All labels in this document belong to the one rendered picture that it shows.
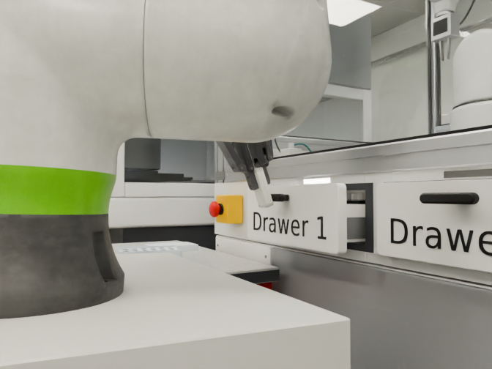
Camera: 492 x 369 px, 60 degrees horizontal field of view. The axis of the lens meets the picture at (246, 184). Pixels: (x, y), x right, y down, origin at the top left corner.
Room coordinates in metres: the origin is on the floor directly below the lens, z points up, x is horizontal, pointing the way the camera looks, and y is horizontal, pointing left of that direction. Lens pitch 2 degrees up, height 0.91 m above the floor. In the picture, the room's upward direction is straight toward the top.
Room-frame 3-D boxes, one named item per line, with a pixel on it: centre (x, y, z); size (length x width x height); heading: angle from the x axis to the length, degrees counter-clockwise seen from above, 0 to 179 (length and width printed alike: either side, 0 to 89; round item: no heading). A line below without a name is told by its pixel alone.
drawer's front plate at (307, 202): (0.78, -0.08, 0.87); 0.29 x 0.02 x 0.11; 29
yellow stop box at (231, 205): (1.09, 0.05, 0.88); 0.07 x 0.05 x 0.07; 29
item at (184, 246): (1.18, 0.21, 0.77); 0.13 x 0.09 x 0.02; 119
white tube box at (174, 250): (0.90, 0.20, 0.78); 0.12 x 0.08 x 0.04; 108
